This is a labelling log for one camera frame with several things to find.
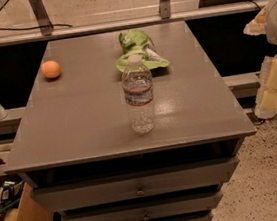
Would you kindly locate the metal frame rail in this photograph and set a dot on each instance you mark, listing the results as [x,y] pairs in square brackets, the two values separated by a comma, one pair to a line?
[23,21]

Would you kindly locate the orange fruit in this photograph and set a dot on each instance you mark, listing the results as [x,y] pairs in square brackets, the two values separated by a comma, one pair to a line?
[50,69]

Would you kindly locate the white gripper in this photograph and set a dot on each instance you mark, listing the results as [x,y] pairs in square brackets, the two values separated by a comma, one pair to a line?
[266,100]

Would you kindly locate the clear plastic water bottle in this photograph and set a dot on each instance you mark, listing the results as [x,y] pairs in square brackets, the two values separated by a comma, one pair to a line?
[138,90]

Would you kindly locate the green chip bag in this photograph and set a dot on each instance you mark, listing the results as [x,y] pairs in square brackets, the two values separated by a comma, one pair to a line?
[138,42]

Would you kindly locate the middle grey drawer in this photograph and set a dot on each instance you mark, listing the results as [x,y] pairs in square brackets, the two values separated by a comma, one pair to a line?
[153,210]

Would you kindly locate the top grey drawer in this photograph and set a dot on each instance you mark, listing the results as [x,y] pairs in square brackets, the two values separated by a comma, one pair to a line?
[131,186]

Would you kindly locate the grey drawer cabinet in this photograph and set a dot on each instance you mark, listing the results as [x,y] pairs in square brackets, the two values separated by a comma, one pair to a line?
[76,128]

